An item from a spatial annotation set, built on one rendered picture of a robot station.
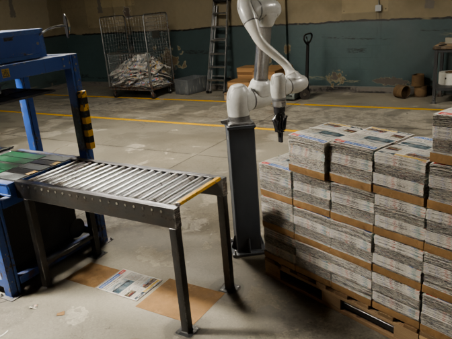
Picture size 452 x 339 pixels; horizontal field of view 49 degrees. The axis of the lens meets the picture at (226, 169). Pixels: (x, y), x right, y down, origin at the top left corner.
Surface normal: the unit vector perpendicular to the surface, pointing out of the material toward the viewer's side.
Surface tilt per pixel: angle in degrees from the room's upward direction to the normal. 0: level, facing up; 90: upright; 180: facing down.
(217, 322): 0
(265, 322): 0
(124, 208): 90
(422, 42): 90
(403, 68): 90
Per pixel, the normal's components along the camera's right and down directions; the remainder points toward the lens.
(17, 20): 0.86, 0.10
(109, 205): -0.51, 0.31
